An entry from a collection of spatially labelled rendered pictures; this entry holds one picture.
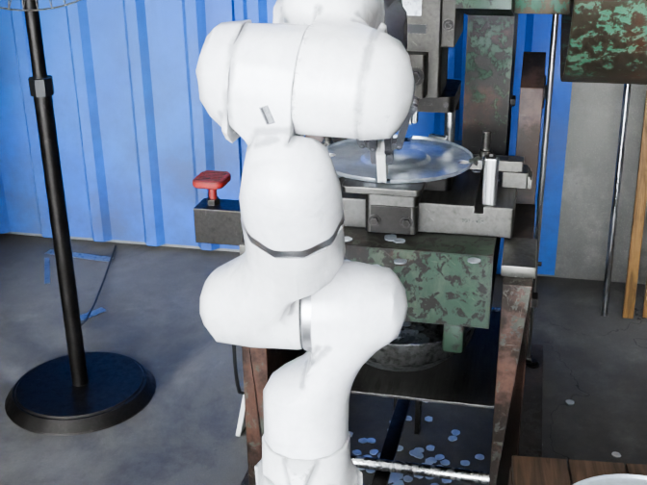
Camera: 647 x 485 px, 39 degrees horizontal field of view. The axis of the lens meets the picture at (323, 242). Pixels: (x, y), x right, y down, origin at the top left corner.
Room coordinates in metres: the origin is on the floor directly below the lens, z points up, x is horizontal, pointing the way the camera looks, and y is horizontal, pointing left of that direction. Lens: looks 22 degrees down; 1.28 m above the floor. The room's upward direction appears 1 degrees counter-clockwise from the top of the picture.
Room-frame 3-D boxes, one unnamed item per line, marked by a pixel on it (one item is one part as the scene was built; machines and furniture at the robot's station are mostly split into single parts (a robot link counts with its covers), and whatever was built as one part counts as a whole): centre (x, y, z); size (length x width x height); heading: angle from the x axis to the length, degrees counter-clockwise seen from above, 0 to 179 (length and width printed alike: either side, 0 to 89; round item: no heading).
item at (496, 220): (1.76, -0.17, 0.68); 0.45 x 0.30 x 0.06; 77
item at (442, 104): (1.77, -0.17, 0.86); 0.20 x 0.16 x 0.05; 77
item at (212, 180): (1.61, 0.21, 0.72); 0.07 x 0.06 x 0.08; 167
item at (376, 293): (1.01, -0.01, 0.71); 0.18 x 0.11 x 0.25; 87
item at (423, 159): (1.64, -0.14, 0.78); 0.29 x 0.29 x 0.01
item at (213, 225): (1.61, 0.19, 0.62); 0.10 x 0.06 x 0.20; 77
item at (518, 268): (1.84, -0.46, 0.45); 0.92 x 0.12 x 0.90; 167
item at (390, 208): (1.59, -0.13, 0.72); 0.25 x 0.14 x 0.14; 167
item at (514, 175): (1.72, -0.33, 0.76); 0.17 x 0.06 x 0.10; 77
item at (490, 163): (1.60, -0.31, 0.75); 0.03 x 0.03 x 0.10; 77
